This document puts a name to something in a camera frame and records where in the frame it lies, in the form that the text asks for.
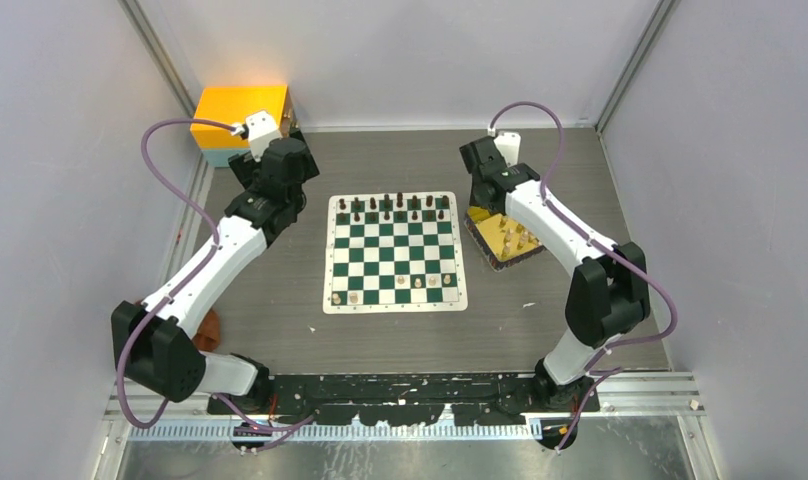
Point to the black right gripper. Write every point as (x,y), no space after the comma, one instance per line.
(474,201)

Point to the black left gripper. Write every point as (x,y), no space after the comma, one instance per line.
(243,165)

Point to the gold tin box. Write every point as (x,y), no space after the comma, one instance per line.
(503,241)

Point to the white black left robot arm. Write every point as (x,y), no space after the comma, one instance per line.
(250,225)

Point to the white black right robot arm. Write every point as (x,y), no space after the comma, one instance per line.
(607,296)

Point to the green white chess board mat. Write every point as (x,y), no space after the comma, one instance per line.
(368,257)

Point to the light blue box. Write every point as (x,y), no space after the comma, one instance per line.
(215,158)

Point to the yellow box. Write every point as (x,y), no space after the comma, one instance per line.
(232,104)

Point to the brown cloth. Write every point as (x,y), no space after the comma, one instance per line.
(208,331)

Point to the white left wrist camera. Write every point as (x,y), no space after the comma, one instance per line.
(259,130)

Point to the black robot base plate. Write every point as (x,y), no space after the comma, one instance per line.
(472,399)

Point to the aluminium frame rail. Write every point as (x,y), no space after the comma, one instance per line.
(623,397)

